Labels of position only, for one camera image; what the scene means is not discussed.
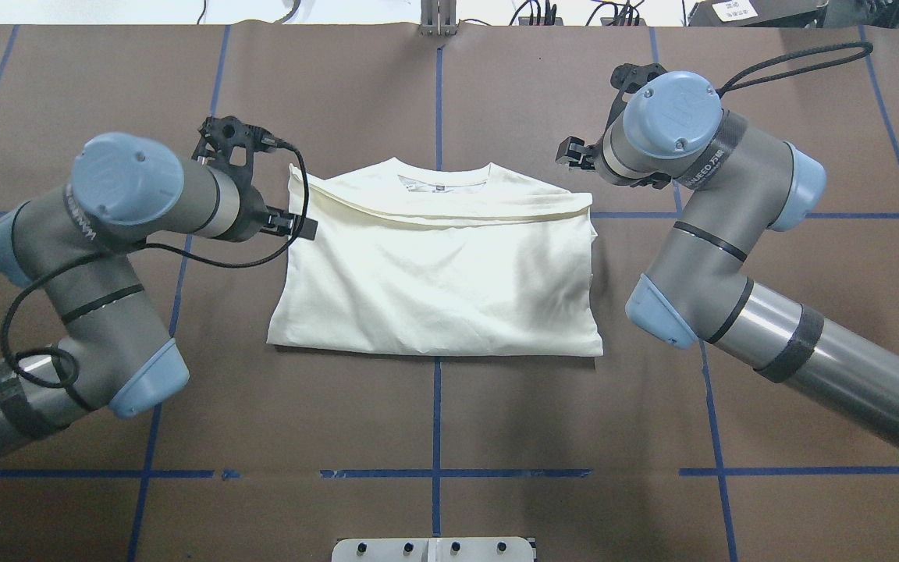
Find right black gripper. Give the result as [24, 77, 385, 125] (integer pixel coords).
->
[554, 133, 672, 190]

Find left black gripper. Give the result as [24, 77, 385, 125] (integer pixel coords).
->
[220, 176, 318, 242]

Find cream long-sleeve cat shirt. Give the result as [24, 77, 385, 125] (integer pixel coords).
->
[265, 158, 603, 357]

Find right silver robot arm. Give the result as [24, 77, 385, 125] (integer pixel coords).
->
[556, 63, 899, 449]

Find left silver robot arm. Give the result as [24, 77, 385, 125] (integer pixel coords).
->
[0, 116, 317, 458]

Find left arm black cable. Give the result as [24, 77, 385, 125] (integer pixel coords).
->
[0, 140, 311, 389]

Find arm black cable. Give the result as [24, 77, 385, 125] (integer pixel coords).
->
[718, 41, 874, 99]
[0, 140, 311, 389]

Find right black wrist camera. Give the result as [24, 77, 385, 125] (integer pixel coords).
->
[609, 62, 668, 124]

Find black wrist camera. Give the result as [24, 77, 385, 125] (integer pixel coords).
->
[190, 116, 297, 190]
[609, 62, 668, 124]

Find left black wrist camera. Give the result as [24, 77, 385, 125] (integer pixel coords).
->
[190, 116, 297, 190]

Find aluminium frame post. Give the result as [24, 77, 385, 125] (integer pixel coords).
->
[420, 0, 459, 37]

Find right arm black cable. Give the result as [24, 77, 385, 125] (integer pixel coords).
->
[718, 41, 874, 99]

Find white mounting base plate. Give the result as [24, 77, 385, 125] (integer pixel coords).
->
[331, 536, 538, 561]

